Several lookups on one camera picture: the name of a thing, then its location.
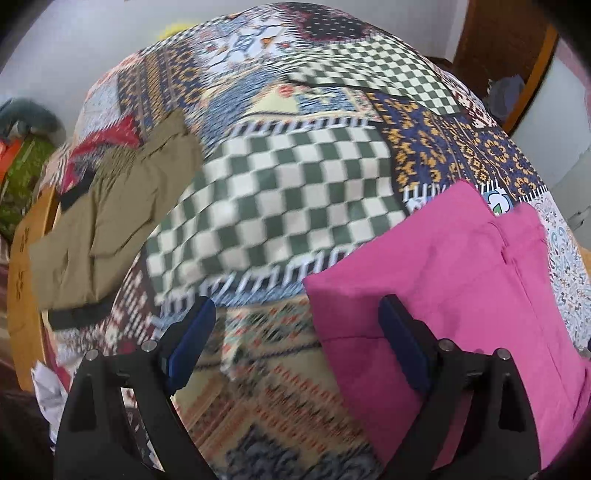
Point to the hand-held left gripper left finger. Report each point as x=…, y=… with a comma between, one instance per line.
x=191, y=341

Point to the grey plush toy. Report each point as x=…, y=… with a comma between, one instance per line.
x=30, y=115

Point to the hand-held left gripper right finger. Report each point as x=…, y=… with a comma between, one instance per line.
x=404, y=341

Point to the orange box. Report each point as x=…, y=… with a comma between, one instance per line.
x=8, y=159

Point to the green laundry bag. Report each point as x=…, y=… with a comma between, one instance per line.
x=23, y=184

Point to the grey cloth bag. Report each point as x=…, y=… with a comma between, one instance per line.
x=507, y=96

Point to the brown wooden door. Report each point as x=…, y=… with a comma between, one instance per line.
x=498, y=41

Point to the pink pants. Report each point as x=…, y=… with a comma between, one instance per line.
x=438, y=286

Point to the patchwork printed blanket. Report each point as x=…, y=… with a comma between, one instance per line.
x=286, y=175

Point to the olive green pants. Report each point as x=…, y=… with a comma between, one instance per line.
x=120, y=203

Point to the yellow curved cushion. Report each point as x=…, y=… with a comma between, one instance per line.
x=171, y=30

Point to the wooden folding table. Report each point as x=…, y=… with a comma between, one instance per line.
x=27, y=286

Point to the white crumpled cloth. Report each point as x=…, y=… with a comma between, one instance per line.
x=51, y=392

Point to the wooden wardrobe with white doors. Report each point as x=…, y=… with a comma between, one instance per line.
x=545, y=115

